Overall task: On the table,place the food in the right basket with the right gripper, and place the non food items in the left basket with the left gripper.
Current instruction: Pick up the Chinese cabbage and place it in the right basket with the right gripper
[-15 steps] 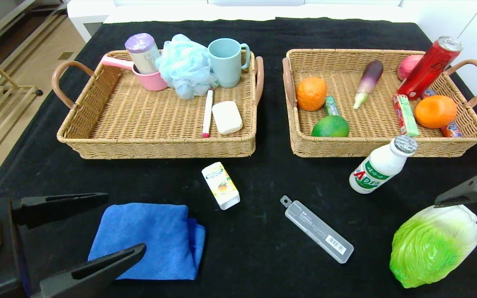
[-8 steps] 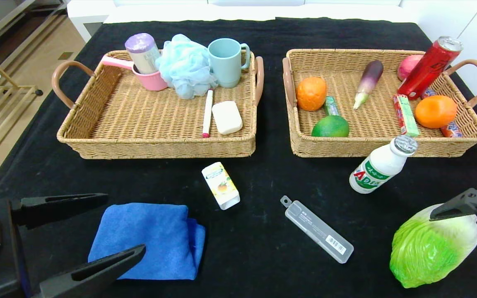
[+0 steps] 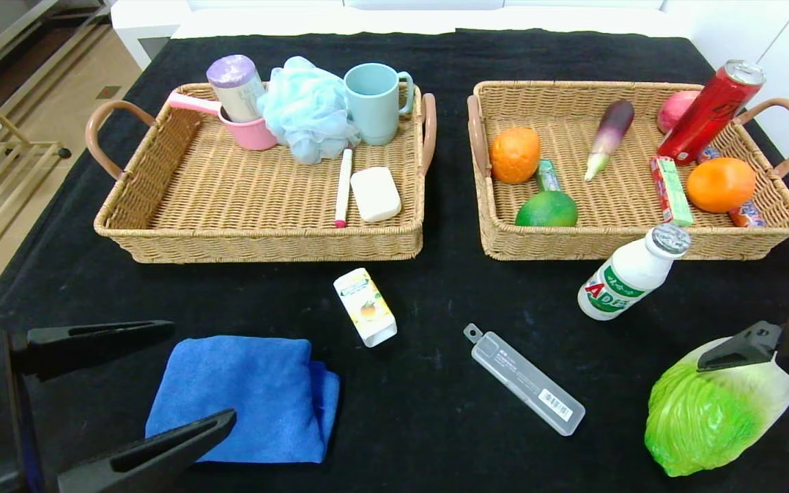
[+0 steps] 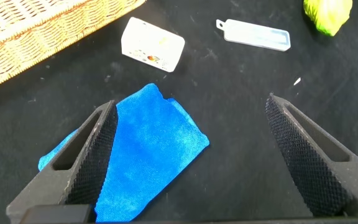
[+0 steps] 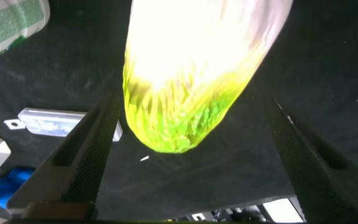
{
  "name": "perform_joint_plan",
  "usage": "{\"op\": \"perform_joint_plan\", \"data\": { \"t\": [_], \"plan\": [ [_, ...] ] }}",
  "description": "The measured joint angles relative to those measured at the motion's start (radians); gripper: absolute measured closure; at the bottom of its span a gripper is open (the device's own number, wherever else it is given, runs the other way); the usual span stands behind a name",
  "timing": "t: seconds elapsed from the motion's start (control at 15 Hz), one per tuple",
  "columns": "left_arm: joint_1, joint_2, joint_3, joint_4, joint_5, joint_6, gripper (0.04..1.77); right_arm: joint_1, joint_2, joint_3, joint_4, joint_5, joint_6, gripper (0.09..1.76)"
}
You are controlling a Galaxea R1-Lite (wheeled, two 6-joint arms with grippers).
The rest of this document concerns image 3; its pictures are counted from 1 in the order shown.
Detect small white yellow box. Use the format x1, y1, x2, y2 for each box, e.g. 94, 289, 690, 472
333, 268, 398, 348

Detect purple eggplant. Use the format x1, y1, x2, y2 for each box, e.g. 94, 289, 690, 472
584, 99, 635, 182

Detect white soap bar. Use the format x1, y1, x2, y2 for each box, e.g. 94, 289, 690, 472
350, 166, 402, 223

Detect gold metal wheeled rack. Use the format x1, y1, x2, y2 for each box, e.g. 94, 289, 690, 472
0, 103, 73, 283

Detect smooth orange fruit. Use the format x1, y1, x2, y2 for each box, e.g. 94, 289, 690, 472
686, 157, 757, 214

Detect small green gum pack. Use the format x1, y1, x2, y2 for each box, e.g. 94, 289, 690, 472
536, 159, 563, 193

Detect light blue bath loofah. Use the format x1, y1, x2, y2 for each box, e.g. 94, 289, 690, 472
256, 56, 361, 165

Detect red soda can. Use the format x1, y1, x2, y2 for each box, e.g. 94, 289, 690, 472
657, 60, 766, 166

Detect pink plastic scoop cup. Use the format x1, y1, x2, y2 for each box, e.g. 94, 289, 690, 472
167, 91, 277, 151

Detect red green candy box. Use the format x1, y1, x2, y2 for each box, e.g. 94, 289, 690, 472
649, 155, 694, 227

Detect woven wicker basket brown handles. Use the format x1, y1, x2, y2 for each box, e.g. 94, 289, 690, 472
85, 81, 438, 264
466, 79, 789, 262

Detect white pink marker pen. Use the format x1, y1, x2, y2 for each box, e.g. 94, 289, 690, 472
335, 148, 354, 229

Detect teal plastic mug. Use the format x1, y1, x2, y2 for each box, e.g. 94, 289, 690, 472
344, 63, 414, 146

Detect clear plastic toothbrush case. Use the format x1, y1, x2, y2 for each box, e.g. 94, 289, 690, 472
463, 323, 586, 438

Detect bumpy orange fruit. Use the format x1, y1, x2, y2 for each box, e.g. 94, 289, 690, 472
490, 127, 542, 184

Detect white AD milk bottle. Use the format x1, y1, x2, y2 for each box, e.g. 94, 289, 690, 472
577, 223, 691, 321

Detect purple lidded cylinder container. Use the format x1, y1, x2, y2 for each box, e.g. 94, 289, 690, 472
205, 55, 266, 124

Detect pink peach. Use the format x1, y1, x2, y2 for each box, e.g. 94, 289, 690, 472
657, 90, 700, 134

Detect blue towel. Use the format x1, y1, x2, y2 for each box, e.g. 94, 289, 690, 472
145, 335, 342, 464

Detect black table cloth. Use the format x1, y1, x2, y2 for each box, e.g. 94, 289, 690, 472
0, 29, 789, 493

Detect green white cabbage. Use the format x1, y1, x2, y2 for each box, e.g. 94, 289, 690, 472
644, 336, 789, 478

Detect green round fruit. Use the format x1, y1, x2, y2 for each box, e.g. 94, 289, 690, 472
515, 191, 579, 228

